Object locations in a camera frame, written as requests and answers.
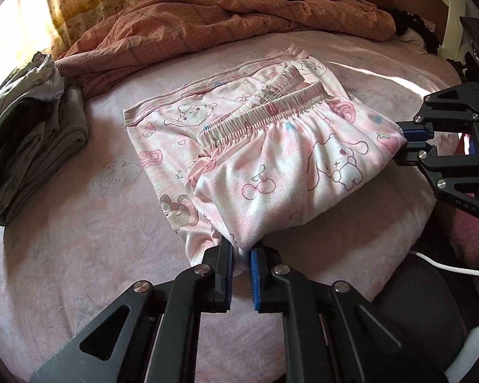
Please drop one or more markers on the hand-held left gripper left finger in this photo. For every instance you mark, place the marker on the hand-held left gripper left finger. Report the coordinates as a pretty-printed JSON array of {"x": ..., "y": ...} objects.
[{"x": 223, "y": 279}]

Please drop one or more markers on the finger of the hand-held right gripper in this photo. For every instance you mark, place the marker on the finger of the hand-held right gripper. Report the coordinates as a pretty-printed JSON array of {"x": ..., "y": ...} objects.
[
  {"x": 413, "y": 156},
  {"x": 414, "y": 132}
]

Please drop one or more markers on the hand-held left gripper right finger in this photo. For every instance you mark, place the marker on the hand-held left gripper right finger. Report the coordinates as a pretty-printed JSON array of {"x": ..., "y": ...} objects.
[{"x": 257, "y": 283}]

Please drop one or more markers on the pink cartoon print pants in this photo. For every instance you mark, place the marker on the pink cartoon print pants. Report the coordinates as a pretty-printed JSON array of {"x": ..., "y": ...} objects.
[{"x": 287, "y": 155}]

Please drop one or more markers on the black clothing by headboard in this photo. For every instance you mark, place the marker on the black clothing by headboard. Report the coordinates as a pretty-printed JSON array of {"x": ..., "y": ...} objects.
[{"x": 417, "y": 28}]

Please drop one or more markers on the person's maroon fleece clothing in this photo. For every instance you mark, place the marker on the person's maroon fleece clothing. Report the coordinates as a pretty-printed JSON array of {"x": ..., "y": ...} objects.
[{"x": 471, "y": 243}]

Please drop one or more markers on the pink bed sheet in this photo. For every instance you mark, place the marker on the pink bed sheet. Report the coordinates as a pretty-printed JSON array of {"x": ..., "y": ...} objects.
[{"x": 84, "y": 247}]

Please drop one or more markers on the black chair seat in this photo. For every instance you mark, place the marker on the black chair seat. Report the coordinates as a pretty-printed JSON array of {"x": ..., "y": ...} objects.
[{"x": 423, "y": 311}]

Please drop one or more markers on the white cloth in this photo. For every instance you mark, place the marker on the white cloth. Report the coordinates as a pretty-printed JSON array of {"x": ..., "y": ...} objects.
[{"x": 477, "y": 355}]

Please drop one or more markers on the grey folded garment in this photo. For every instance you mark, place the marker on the grey folded garment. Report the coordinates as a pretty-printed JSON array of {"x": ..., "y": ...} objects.
[{"x": 64, "y": 135}]

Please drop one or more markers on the pink plaid quilt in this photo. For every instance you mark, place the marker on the pink plaid quilt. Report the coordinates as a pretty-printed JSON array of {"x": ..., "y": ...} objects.
[{"x": 207, "y": 20}]

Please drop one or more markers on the dark folded garment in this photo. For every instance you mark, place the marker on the dark folded garment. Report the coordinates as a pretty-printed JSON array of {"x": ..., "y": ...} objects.
[{"x": 20, "y": 139}]

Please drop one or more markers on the white cartoon print folded garment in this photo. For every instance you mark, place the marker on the white cartoon print folded garment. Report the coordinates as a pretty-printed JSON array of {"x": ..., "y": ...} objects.
[{"x": 32, "y": 83}]

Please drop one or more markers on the tree print curtain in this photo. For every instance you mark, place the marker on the tree print curtain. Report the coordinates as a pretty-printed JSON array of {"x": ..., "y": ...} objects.
[{"x": 88, "y": 4}]

